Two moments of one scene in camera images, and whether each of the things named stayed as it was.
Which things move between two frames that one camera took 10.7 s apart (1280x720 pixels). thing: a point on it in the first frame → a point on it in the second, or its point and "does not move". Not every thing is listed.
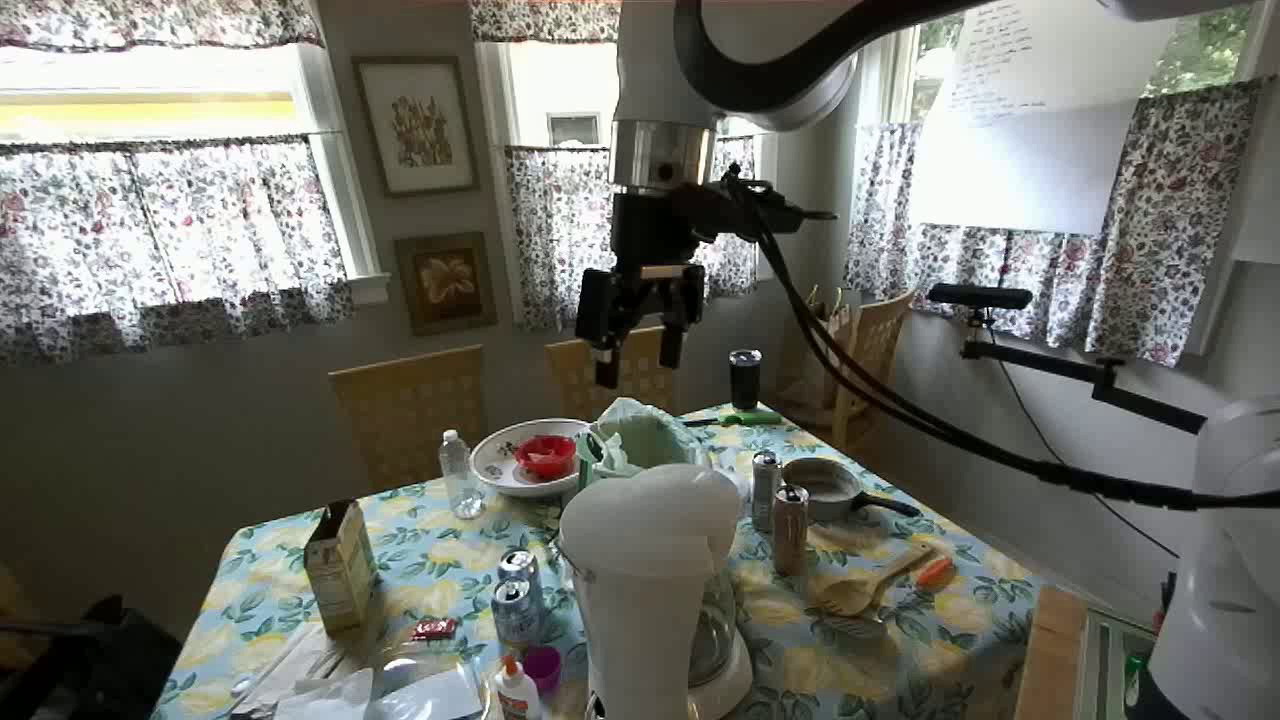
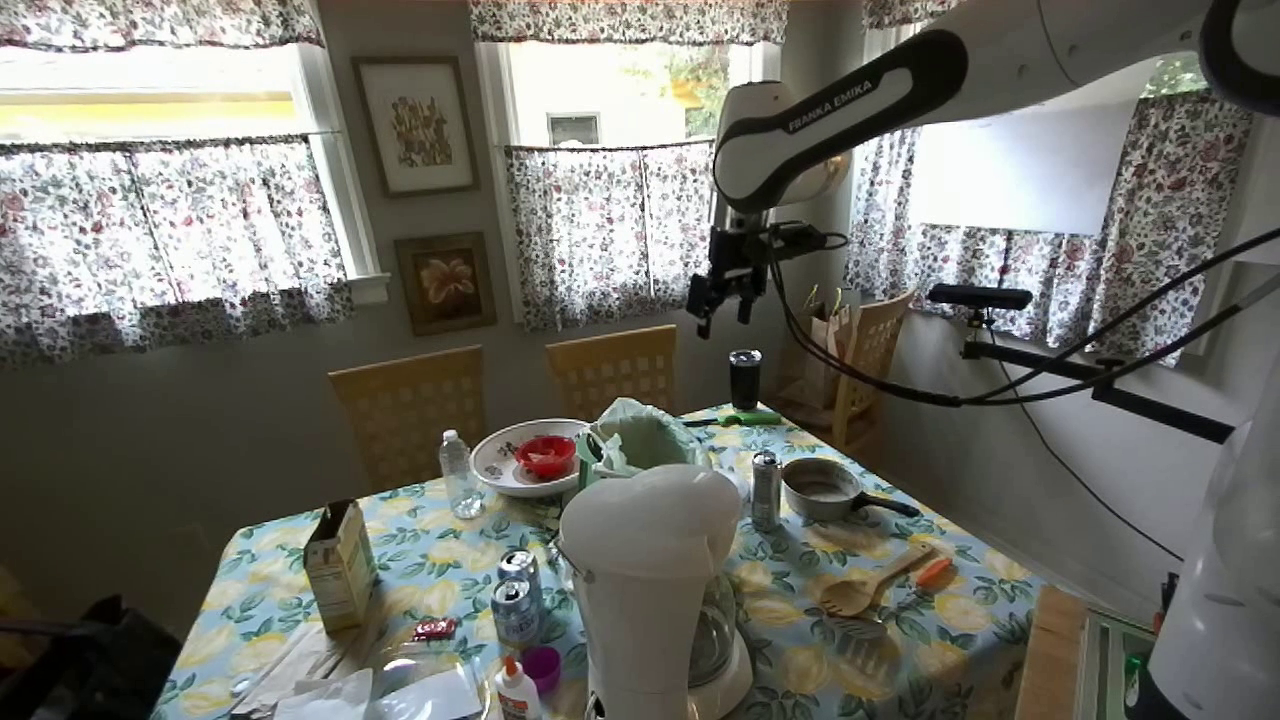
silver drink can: x=766 y=491 does not move
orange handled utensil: x=936 y=573 does not move
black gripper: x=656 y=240 → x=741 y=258
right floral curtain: x=1155 y=283 does not move
